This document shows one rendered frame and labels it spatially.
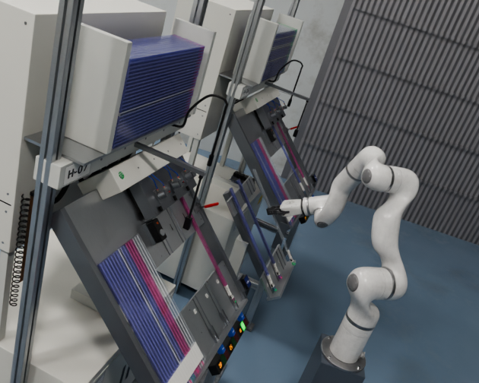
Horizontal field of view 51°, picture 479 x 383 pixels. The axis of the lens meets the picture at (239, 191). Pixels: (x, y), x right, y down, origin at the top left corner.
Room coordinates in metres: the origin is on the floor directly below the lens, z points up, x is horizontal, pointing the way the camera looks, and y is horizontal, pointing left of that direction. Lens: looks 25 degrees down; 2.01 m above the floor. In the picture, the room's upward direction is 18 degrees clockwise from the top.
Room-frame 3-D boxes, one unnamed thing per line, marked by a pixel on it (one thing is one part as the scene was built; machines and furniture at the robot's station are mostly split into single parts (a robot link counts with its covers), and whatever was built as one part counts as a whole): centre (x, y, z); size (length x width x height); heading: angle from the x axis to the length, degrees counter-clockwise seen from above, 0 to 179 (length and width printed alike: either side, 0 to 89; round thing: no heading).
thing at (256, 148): (2.95, 0.04, 0.65); 1.01 x 0.73 x 1.29; 78
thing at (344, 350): (1.63, -0.60, 0.79); 0.19 x 0.19 x 0.18
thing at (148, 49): (1.59, 0.39, 1.52); 0.51 x 0.13 x 0.27; 168
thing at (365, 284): (1.62, -0.57, 1.00); 0.19 x 0.12 x 0.24; 116
